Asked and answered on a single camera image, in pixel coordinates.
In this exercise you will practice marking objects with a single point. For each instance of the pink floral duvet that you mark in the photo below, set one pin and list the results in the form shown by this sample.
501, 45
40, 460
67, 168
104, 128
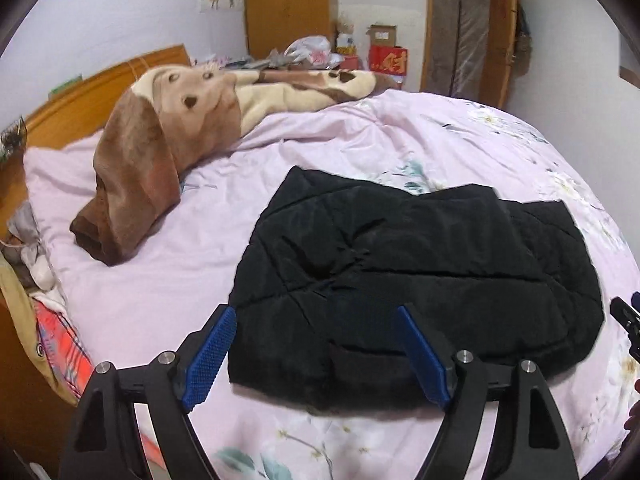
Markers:
175, 270

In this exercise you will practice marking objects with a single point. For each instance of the cardboard box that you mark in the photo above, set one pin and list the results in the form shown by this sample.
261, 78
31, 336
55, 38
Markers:
381, 35

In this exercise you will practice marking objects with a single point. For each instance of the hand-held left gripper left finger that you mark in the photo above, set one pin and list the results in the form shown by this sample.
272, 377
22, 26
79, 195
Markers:
210, 355

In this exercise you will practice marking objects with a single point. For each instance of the red box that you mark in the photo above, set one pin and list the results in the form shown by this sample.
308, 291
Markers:
387, 60

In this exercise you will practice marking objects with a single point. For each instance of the black puffer jacket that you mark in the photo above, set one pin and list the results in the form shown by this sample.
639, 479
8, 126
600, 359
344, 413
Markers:
400, 260

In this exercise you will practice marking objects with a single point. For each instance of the wooden wardrobe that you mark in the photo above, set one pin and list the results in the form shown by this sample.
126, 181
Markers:
285, 5

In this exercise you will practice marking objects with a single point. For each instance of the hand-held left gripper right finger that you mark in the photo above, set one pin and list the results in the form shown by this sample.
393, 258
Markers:
422, 355

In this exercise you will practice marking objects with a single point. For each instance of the orange patterned cloth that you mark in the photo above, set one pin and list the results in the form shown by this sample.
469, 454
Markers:
60, 345

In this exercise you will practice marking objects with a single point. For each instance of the wooden door with frame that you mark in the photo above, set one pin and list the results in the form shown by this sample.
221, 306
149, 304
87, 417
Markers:
460, 35

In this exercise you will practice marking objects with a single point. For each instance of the pile of light clothes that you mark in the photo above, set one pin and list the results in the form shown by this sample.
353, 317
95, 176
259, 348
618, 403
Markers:
30, 245

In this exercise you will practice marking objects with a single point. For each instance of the white plastic bag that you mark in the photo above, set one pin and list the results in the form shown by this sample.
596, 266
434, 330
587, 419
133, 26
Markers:
307, 46

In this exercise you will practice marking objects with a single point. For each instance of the brown and cream fleece blanket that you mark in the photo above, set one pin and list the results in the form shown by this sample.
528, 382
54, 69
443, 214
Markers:
145, 160

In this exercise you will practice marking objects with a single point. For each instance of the wooden headboard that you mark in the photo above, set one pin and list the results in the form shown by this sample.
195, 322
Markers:
75, 105

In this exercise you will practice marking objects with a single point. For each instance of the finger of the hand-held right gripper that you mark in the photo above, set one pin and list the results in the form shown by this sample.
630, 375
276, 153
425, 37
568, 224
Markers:
627, 320

